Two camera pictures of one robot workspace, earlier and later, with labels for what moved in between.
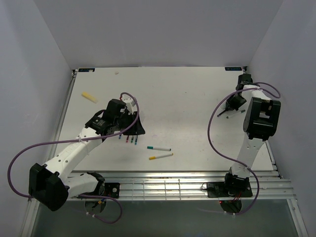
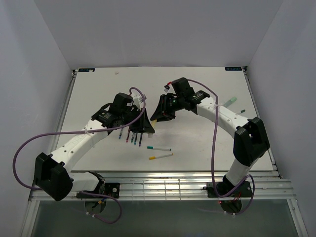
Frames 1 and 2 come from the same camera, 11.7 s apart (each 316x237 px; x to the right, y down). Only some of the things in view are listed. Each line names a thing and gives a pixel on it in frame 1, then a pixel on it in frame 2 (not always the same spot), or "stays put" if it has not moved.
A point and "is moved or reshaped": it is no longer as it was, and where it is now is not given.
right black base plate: [229, 189] stays put
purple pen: [222, 112] is moved or reshaped
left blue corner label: [86, 69] stays put
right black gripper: [229, 102] to [162, 113]
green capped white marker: [159, 148] stays put
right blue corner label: [233, 68] stays put
